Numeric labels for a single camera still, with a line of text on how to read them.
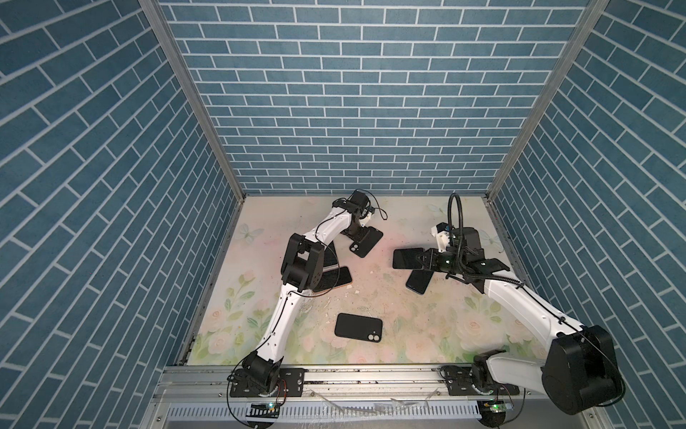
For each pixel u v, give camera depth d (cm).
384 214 96
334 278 96
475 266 61
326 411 71
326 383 75
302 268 64
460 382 74
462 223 64
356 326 85
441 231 77
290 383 73
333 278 96
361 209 89
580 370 40
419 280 94
